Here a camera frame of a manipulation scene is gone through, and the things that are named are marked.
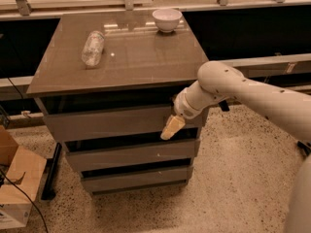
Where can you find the black base leg far right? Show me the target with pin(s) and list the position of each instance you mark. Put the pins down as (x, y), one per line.
(305, 146)

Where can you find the black stand leg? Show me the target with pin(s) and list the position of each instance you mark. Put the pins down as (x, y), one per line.
(48, 192)
(224, 106)

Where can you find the white ceramic bowl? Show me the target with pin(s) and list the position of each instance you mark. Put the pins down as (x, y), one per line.
(167, 20)

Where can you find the metal window railing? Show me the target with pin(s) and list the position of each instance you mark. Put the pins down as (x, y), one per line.
(155, 0)

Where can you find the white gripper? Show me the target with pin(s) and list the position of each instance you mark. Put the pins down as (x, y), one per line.
(183, 108)

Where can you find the grey drawer cabinet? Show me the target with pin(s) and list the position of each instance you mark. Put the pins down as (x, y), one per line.
(139, 67)

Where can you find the black stand leg left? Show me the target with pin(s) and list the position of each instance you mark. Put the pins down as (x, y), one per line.
(48, 192)

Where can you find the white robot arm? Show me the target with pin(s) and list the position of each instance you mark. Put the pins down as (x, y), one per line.
(289, 110)

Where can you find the black stand leg right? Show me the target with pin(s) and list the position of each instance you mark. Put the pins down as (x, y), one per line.
(224, 106)

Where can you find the grey bottom drawer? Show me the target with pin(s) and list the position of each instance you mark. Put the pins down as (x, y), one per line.
(134, 181)

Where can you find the grey middle drawer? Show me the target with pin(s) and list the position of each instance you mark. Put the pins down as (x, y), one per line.
(102, 159)

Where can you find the cardboard box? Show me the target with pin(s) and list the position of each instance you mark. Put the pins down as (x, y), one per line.
(23, 169)

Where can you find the clear plastic bottle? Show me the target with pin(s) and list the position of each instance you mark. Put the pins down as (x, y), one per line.
(93, 48)

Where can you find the grey top drawer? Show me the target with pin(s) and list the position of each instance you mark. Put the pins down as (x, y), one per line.
(102, 124)

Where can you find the grey drawer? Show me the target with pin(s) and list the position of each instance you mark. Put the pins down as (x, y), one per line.
(102, 159)
(134, 181)
(102, 124)

